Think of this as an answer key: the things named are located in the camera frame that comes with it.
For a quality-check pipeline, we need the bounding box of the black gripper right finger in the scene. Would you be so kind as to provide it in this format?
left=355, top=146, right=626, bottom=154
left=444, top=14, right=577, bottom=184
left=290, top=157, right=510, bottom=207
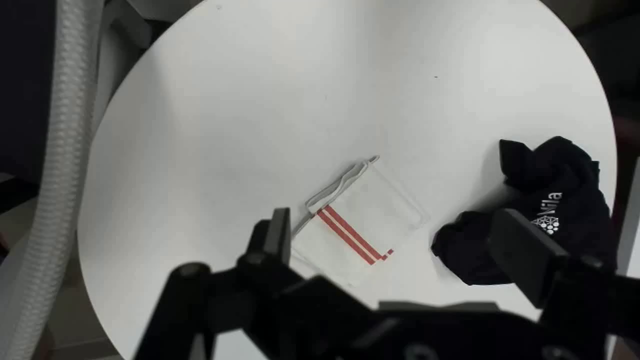
left=489, top=207, right=568, bottom=307

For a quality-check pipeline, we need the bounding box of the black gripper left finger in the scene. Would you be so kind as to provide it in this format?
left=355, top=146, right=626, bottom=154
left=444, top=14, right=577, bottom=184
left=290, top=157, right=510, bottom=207
left=249, top=207, right=293, bottom=263

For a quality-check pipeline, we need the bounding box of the black cloth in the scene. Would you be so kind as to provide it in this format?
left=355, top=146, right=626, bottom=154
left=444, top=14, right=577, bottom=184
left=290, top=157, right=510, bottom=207
left=430, top=136, right=617, bottom=285

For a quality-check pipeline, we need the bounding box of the white cloth with red stripes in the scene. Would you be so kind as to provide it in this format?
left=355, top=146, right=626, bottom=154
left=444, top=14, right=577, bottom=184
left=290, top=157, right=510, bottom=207
left=293, top=155, right=425, bottom=285

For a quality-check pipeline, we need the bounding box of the white corrugated hose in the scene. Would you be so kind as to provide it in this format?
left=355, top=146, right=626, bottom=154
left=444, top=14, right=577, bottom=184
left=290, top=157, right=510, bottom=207
left=0, top=0, right=108, bottom=360

